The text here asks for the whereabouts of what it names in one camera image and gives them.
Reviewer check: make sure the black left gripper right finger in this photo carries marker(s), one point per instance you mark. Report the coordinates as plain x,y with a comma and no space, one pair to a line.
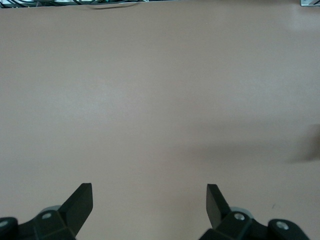
225,225

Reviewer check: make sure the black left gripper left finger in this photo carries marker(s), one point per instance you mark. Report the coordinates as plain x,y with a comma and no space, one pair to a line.
62,225

